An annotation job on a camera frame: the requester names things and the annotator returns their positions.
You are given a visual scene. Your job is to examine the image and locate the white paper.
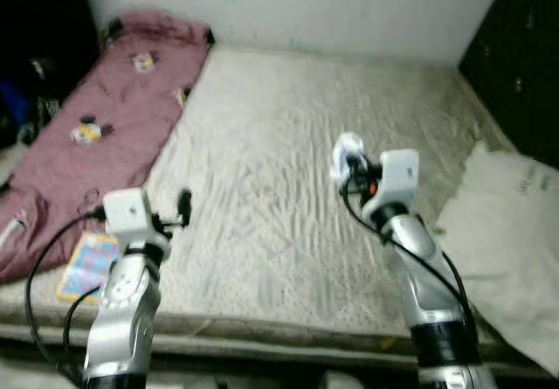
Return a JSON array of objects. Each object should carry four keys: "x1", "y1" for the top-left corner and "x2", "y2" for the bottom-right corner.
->
[{"x1": 330, "y1": 132, "x2": 369, "y2": 185}]

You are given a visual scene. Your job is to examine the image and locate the yellow blue children's book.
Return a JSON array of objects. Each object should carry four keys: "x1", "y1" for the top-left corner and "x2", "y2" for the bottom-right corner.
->
[{"x1": 56, "y1": 231, "x2": 124, "y2": 305}]

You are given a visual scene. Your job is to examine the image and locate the white quilted mattress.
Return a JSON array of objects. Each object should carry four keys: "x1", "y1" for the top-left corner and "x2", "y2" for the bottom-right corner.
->
[{"x1": 0, "y1": 44, "x2": 559, "y2": 357}]

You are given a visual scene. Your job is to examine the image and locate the white pillow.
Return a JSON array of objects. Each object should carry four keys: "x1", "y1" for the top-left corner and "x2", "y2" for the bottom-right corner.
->
[{"x1": 435, "y1": 140, "x2": 559, "y2": 378}]

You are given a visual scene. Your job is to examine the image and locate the dark bed base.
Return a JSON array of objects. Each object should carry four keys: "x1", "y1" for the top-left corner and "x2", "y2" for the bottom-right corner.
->
[{"x1": 0, "y1": 341, "x2": 559, "y2": 386}]

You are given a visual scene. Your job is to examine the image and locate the blue item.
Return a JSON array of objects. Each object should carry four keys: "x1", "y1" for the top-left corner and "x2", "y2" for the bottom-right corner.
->
[{"x1": 0, "y1": 78, "x2": 29, "y2": 126}]

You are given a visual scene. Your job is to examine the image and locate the dark tufted headboard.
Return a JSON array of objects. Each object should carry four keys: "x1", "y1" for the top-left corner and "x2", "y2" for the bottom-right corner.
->
[{"x1": 458, "y1": 0, "x2": 559, "y2": 168}]

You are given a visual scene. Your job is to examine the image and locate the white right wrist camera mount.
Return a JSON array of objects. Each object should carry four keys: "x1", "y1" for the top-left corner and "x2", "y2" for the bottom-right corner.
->
[{"x1": 362, "y1": 149, "x2": 421, "y2": 220}]

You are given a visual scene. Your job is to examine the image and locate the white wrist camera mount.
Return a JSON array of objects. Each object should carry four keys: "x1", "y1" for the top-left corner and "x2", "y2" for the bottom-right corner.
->
[
  {"x1": 103, "y1": 188, "x2": 160, "y2": 244},
  {"x1": 362, "y1": 149, "x2": 421, "y2": 220}
]

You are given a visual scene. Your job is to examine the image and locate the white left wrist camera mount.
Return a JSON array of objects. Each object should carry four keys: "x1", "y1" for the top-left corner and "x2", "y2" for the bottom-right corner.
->
[{"x1": 103, "y1": 188, "x2": 160, "y2": 244}]

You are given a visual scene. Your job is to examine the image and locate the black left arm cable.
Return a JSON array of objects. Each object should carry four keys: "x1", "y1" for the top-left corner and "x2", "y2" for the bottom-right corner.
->
[{"x1": 24, "y1": 210, "x2": 110, "y2": 383}]

